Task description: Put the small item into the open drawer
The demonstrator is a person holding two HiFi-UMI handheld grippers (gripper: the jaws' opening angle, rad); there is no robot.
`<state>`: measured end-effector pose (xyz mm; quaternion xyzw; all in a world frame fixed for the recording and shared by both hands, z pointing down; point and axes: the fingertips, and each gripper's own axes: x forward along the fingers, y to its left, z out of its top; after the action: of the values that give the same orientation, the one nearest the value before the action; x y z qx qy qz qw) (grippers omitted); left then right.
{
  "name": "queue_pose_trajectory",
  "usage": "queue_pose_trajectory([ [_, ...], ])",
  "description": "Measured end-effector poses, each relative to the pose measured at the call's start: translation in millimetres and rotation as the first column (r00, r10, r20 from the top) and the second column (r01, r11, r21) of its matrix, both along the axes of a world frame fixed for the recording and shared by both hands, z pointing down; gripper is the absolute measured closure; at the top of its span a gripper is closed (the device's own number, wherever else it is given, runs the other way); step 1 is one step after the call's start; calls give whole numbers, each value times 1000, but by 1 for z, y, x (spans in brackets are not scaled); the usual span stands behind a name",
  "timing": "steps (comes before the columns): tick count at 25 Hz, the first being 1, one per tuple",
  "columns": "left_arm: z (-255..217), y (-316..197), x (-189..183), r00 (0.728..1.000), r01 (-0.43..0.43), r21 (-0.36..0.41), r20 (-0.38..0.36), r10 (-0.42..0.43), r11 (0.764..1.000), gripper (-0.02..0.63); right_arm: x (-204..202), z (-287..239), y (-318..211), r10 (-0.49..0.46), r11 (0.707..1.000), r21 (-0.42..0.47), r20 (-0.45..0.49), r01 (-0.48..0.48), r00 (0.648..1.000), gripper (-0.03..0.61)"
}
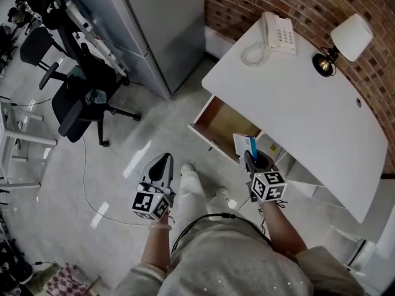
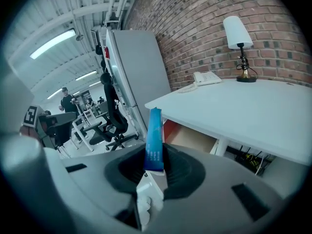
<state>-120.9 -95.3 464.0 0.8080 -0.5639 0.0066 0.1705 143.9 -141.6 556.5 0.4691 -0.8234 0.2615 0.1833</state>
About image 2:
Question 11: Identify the white corded telephone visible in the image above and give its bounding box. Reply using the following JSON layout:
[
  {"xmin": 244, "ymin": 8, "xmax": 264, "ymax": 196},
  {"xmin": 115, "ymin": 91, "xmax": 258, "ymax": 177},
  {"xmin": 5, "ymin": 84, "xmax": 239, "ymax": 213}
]
[{"xmin": 177, "ymin": 71, "xmax": 222, "ymax": 94}]

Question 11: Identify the black router with cables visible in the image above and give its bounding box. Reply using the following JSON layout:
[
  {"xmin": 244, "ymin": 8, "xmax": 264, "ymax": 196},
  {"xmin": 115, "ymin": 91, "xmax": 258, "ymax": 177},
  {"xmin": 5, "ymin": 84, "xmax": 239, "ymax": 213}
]
[{"xmin": 234, "ymin": 145, "xmax": 269, "ymax": 175}]

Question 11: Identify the small black armchair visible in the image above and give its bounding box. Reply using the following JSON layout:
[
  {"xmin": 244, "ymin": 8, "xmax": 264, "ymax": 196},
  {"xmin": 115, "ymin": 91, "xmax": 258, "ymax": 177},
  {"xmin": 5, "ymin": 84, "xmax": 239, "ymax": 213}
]
[{"xmin": 96, "ymin": 101, "xmax": 109, "ymax": 119}]

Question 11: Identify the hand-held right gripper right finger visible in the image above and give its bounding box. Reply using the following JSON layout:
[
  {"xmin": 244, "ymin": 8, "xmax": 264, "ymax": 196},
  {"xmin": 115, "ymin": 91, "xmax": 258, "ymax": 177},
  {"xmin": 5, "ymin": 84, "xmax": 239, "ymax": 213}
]
[{"xmin": 151, "ymin": 142, "xmax": 288, "ymax": 234}]

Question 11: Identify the table lamp with white shade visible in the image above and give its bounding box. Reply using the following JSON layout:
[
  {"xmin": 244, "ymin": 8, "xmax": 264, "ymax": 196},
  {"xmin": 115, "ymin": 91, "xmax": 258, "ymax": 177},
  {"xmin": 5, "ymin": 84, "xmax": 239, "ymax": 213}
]
[{"xmin": 223, "ymin": 16, "xmax": 258, "ymax": 83}]

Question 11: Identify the white desk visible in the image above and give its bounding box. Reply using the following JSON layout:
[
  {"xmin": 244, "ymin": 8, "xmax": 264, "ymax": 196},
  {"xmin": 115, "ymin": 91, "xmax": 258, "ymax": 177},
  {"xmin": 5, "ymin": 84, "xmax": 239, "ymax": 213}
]
[{"xmin": 145, "ymin": 78, "xmax": 312, "ymax": 165}]

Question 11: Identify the white drawer with wooden inside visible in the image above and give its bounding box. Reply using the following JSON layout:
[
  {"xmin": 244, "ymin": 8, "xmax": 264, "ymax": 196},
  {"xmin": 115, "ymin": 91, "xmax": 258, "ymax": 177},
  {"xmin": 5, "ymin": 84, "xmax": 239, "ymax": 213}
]
[{"xmin": 162, "ymin": 118, "xmax": 220, "ymax": 156}]

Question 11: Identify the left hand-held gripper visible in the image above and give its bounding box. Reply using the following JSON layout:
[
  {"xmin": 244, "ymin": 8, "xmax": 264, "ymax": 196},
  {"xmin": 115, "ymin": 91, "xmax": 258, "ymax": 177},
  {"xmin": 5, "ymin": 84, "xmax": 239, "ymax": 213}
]
[{"xmin": 23, "ymin": 105, "xmax": 78, "ymax": 149}]

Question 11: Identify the black high-back office chair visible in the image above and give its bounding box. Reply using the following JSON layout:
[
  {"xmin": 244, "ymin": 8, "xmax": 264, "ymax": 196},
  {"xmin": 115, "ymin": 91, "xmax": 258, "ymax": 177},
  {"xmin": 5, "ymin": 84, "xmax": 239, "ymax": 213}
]
[{"xmin": 84, "ymin": 72, "xmax": 139, "ymax": 152}]

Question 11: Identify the short ceiling light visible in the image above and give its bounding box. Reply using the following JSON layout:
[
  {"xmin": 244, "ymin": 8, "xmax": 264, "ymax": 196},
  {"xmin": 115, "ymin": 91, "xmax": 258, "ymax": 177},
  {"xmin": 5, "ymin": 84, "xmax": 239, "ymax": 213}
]
[{"xmin": 75, "ymin": 70, "xmax": 98, "ymax": 81}]

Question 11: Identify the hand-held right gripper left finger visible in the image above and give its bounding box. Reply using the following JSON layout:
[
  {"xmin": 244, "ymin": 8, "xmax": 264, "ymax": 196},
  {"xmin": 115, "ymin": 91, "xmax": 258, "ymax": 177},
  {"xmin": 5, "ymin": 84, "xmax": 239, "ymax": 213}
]
[{"xmin": 43, "ymin": 144, "xmax": 147, "ymax": 229}]

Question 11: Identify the long ceiling light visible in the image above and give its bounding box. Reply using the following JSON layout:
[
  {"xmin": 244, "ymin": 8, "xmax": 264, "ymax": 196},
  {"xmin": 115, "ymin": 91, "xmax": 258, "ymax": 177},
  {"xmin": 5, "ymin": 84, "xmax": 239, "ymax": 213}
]
[{"xmin": 29, "ymin": 29, "xmax": 76, "ymax": 59}]

